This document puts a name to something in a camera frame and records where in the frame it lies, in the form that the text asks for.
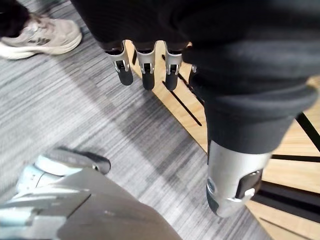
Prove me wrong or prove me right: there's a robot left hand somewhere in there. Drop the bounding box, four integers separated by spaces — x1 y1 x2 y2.
71 0 320 219

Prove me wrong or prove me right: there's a wooden slatted produce stand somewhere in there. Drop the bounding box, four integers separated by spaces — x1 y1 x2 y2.
124 39 320 240

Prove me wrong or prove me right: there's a dark robot left foot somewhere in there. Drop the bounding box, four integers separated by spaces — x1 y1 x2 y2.
42 146 112 176

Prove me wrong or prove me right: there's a person's grey sneaker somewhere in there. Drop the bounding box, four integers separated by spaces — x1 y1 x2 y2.
0 13 84 61

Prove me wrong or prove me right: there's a silver robot left leg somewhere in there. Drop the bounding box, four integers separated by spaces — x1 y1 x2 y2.
0 154 184 240

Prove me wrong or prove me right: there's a person's leg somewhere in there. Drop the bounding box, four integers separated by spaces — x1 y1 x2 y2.
0 0 31 39

